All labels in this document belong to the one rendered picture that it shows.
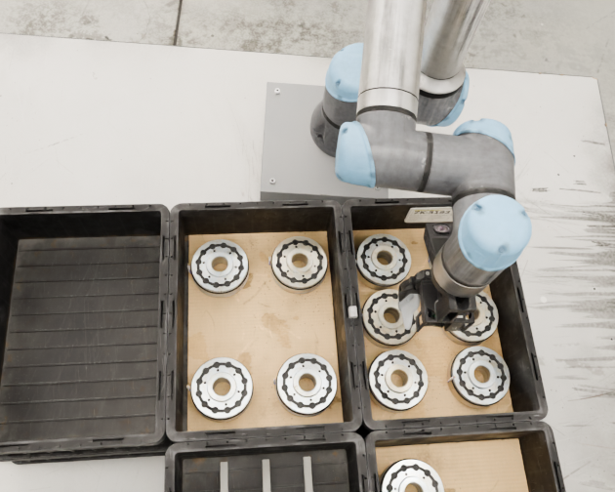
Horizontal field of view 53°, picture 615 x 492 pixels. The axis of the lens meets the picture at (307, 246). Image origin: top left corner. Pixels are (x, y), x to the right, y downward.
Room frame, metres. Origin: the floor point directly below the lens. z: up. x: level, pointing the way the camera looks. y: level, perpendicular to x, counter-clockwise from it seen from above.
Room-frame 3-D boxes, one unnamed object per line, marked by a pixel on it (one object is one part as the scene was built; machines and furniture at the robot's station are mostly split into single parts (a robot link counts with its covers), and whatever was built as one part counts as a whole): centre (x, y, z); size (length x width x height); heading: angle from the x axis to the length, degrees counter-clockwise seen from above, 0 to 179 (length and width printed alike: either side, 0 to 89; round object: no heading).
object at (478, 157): (0.44, -0.18, 1.25); 0.11 x 0.11 x 0.08; 5
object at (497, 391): (0.29, -0.34, 0.86); 0.10 x 0.10 x 0.01
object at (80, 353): (0.23, 0.34, 0.87); 0.40 x 0.30 x 0.11; 14
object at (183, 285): (0.30, 0.05, 0.87); 0.40 x 0.30 x 0.11; 14
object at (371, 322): (0.36, -0.17, 0.86); 0.10 x 0.10 x 0.01
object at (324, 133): (0.79, -0.03, 0.81); 0.15 x 0.15 x 0.10
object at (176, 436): (0.30, 0.05, 0.92); 0.40 x 0.30 x 0.02; 14
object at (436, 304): (0.33, -0.21, 1.10); 0.09 x 0.08 x 0.12; 11
